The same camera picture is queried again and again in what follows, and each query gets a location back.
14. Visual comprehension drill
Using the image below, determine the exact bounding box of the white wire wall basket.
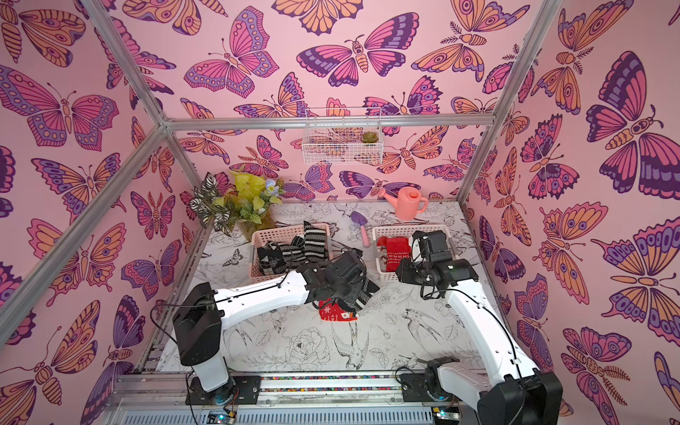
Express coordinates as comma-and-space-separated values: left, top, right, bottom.
299, 106, 384, 166

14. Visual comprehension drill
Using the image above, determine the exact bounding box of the small green succulent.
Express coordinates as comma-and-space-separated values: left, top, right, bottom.
361, 131, 380, 145

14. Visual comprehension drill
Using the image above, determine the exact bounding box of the red snowflake bird sock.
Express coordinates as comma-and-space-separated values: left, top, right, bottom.
318, 300, 357, 322

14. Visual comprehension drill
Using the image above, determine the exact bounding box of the red patterned sock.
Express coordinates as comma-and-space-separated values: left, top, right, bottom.
376, 237, 412, 273

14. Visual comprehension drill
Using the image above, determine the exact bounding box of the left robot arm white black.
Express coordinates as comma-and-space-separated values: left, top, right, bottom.
173, 250, 379, 405

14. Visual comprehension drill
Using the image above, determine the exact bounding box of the pink plastic basket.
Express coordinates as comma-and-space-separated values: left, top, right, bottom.
250, 221, 333, 282

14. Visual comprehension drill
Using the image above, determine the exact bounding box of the purple pink garden trowel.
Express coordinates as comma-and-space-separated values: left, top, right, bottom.
350, 211, 371, 248

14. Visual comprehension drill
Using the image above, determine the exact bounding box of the white plastic basket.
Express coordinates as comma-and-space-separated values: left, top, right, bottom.
371, 224, 456, 283

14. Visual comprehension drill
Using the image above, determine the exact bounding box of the pink watering can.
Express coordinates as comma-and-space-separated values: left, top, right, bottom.
378, 187, 429, 221

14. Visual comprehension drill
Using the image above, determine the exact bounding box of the artificial plant bouquet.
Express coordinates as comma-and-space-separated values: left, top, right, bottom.
185, 173, 286, 239

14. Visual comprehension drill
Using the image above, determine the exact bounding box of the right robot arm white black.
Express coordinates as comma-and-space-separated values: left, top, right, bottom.
396, 230, 563, 424

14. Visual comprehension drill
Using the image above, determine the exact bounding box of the black grey striped sock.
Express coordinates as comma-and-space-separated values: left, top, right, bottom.
280, 236, 310, 269
354, 278, 380, 311

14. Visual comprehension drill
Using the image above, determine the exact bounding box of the black white striped sock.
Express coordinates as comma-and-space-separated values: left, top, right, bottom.
303, 221, 329, 262

